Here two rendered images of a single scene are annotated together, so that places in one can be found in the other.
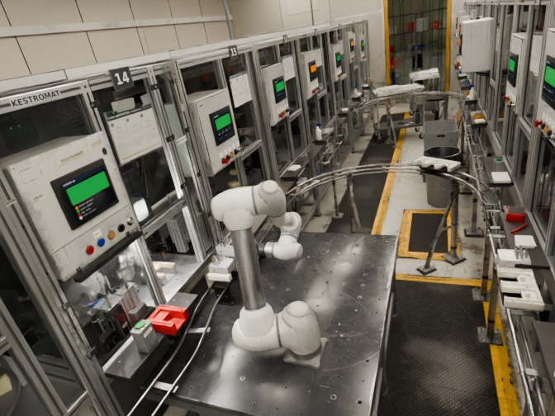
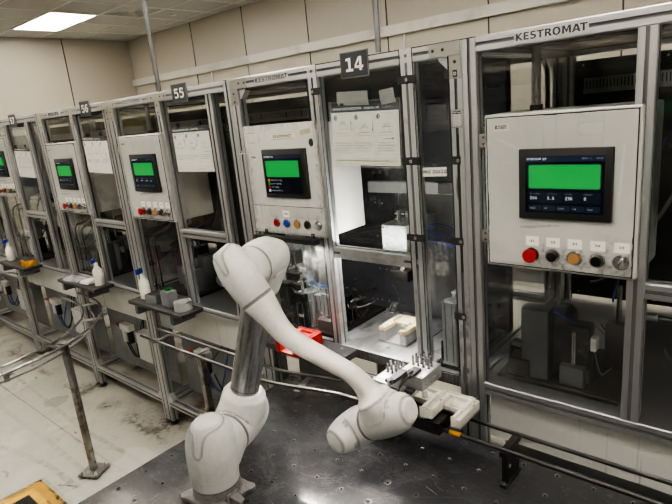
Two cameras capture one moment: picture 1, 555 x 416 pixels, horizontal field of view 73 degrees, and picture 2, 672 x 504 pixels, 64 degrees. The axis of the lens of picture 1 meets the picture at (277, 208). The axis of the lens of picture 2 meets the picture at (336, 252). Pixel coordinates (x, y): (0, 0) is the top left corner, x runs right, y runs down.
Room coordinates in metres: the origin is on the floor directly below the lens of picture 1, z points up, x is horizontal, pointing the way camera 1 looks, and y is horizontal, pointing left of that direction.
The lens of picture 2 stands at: (2.22, -1.34, 1.86)
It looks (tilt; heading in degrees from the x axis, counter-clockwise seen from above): 15 degrees down; 107
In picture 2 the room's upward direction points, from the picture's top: 6 degrees counter-clockwise
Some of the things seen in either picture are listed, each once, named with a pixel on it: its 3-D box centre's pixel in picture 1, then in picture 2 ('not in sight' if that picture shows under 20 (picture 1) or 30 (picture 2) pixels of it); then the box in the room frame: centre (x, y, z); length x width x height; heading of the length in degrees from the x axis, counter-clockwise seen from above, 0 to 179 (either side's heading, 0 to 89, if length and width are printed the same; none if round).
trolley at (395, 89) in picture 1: (398, 111); not in sight; (6.59, -2.42, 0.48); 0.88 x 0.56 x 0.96; 83
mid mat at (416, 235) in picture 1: (428, 231); not in sight; (3.27, -1.48, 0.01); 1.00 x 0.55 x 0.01; 155
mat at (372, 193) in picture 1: (381, 154); not in sight; (5.82, -1.83, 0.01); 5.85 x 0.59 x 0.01; 155
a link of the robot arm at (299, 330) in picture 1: (299, 324); (212, 447); (1.35, 0.00, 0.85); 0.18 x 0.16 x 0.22; 87
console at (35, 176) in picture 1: (64, 201); (302, 176); (1.46, 0.85, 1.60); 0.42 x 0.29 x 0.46; 155
